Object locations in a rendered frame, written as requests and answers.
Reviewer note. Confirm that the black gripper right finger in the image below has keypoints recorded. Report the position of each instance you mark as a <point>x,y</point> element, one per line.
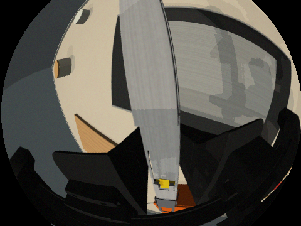
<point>203,155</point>

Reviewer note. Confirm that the grey cylindrical canister with orange lid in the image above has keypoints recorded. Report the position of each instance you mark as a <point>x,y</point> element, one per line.
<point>62,67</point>

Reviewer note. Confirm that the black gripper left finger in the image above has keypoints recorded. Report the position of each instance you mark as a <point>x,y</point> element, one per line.
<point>125,167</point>

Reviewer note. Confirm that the short grey cylinder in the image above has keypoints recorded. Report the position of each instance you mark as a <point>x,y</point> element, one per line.
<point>81,16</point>

